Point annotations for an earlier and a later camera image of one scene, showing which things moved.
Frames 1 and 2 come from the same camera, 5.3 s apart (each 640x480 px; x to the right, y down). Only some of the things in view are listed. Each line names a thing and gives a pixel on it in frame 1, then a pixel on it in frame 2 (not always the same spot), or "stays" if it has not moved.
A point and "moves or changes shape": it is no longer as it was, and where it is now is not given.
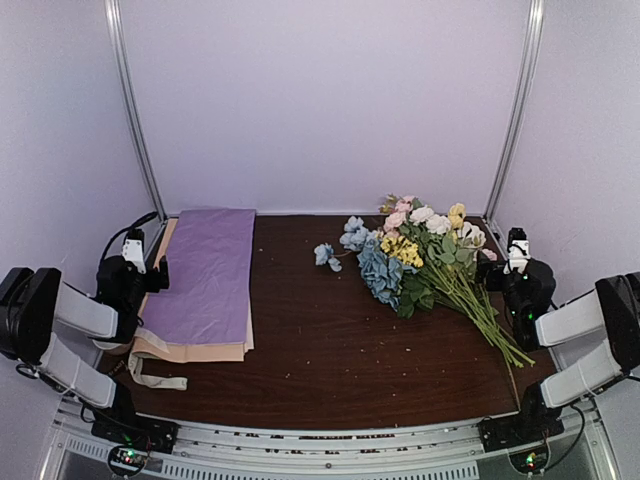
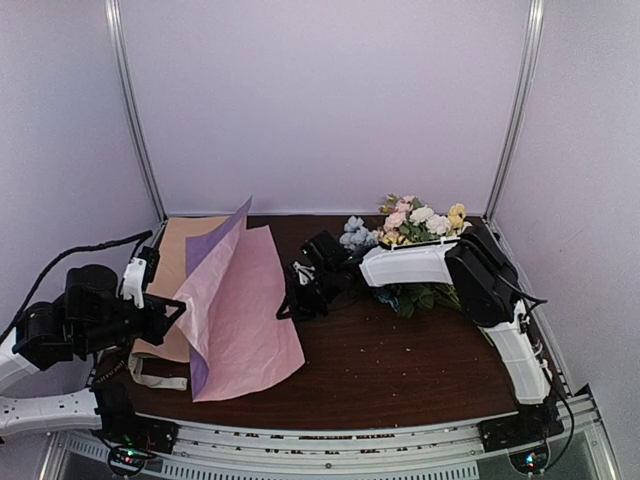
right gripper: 484,265 to 299,308
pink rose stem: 396,220 stays
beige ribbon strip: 173,382 stays
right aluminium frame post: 528,71 stays
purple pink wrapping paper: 209,262 moves or changes shape
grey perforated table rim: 448,449 stays
